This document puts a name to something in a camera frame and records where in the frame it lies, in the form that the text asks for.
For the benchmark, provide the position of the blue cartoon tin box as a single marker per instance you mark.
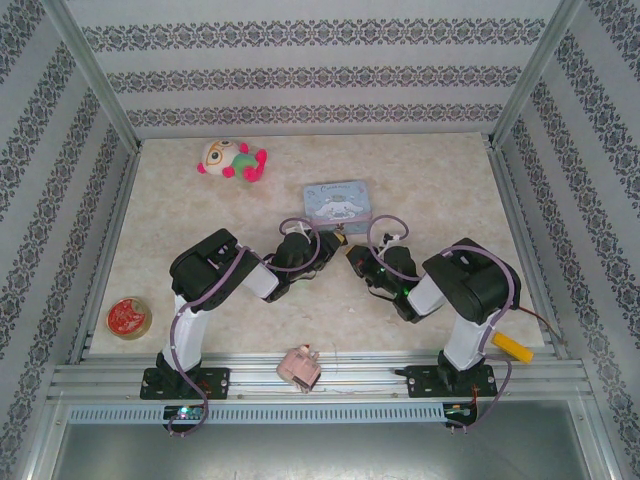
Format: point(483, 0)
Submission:
point(337, 202)

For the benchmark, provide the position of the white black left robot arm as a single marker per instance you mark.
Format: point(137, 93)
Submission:
point(210, 260)

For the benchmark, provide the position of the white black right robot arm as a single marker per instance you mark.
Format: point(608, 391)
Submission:
point(470, 280)

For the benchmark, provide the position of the small pink toy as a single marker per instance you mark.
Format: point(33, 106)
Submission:
point(298, 370)

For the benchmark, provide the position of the plush doll with glasses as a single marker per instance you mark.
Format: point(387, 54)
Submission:
point(220, 157)

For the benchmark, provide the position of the yellow rectangular block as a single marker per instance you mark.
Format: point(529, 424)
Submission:
point(512, 347)

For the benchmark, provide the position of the right controller board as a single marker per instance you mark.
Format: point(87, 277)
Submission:
point(460, 411)

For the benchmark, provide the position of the controller board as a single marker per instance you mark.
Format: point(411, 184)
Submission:
point(185, 412)
point(460, 411)

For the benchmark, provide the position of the round red tin can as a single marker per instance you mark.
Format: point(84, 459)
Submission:
point(128, 318)

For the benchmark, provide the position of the left controller board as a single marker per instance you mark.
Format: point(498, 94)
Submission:
point(185, 412)

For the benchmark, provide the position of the aluminium enclosure frame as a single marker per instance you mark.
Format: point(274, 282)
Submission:
point(300, 367)

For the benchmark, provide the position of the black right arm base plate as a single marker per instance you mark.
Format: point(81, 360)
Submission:
point(425, 382)

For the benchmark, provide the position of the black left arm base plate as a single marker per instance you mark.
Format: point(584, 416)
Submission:
point(215, 380)

